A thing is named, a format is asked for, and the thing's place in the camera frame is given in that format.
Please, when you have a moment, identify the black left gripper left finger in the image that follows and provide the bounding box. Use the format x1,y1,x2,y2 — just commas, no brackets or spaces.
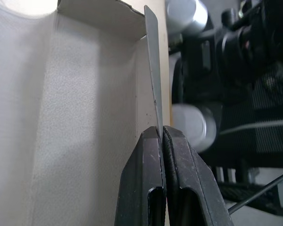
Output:
114,126,168,226

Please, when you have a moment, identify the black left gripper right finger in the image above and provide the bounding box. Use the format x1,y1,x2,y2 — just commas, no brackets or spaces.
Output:
162,126,235,226

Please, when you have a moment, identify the grey rounded shell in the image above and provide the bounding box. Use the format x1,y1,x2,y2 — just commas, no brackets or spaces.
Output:
172,103,217,153
166,0,208,32

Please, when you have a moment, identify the black robot lower body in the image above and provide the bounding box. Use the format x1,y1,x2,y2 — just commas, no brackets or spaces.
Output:
171,0,283,111

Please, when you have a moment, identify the thin black cable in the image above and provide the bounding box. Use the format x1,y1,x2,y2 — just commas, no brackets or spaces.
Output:
227,168,283,214

